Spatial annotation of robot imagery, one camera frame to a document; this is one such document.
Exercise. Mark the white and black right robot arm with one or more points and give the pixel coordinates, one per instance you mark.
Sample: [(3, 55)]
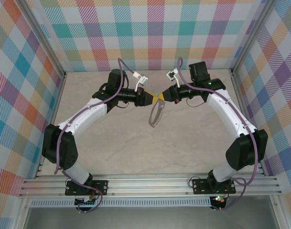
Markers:
[(221, 109)]

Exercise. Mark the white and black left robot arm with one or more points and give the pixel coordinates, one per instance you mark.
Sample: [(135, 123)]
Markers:
[(83, 114)]

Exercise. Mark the circuit board with lit LED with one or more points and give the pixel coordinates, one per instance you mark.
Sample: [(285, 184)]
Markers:
[(219, 200)]

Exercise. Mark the circuit board with green connector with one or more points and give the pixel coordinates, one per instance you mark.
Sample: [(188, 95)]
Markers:
[(84, 203)]

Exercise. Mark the grey metal lower panel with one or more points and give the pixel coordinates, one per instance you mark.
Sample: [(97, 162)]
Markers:
[(147, 219)]

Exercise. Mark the aluminium side rail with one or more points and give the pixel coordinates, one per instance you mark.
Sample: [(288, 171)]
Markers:
[(243, 107), (57, 107)]

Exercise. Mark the aluminium frame post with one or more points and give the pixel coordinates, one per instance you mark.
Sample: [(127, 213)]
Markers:
[(247, 40), (48, 40)]

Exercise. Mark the aluminium mounting rail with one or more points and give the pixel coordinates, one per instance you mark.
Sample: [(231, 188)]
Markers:
[(147, 183)]

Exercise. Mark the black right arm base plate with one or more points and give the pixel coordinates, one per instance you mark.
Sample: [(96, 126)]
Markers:
[(199, 185)]

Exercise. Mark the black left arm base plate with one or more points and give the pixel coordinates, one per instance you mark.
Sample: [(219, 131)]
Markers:
[(102, 185)]

